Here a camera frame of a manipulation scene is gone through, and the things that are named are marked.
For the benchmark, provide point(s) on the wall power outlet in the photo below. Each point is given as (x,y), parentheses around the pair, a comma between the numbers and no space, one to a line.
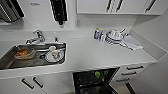
(78,22)

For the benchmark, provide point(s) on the small wall label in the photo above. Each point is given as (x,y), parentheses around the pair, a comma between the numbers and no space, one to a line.
(35,4)

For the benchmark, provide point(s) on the white drawer unit beside dishwasher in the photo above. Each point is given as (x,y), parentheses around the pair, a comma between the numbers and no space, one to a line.
(128,73)

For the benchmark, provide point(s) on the white cup in sink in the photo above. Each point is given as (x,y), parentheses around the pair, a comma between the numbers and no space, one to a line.
(55,53)

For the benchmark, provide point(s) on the stainless steel sink basin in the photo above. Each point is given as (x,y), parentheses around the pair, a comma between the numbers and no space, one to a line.
(33,56)

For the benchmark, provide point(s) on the small white bottle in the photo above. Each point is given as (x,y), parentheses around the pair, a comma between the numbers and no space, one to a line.
(102,36)

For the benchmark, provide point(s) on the orange bowl in sink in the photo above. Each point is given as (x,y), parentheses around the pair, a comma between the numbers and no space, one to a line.
(24,53)

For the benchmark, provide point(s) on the stacked white dishes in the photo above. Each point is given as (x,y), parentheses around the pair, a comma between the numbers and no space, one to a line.
(115,35)

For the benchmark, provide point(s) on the stainless steel dishwasher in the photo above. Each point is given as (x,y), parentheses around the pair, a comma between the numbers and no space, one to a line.
(80,83)

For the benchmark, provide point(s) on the white wall cabinet three doors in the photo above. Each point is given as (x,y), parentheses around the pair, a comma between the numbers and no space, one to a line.
(120,6)

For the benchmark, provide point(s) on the dish soap bottle blue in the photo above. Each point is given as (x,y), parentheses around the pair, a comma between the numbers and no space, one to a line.
(97,33)

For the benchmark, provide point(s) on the black wall soap dispenser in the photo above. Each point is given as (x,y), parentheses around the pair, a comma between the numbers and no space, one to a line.
(59,10)

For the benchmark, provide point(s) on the chrome sink faucet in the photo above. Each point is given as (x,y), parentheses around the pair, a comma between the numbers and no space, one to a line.
(36,36)

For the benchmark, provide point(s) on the folded white cloth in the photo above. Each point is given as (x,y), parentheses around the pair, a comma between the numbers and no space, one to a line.
(132,43)

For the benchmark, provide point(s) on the white sink base cabinet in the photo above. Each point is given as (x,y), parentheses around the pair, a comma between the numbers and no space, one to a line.
(36,83)

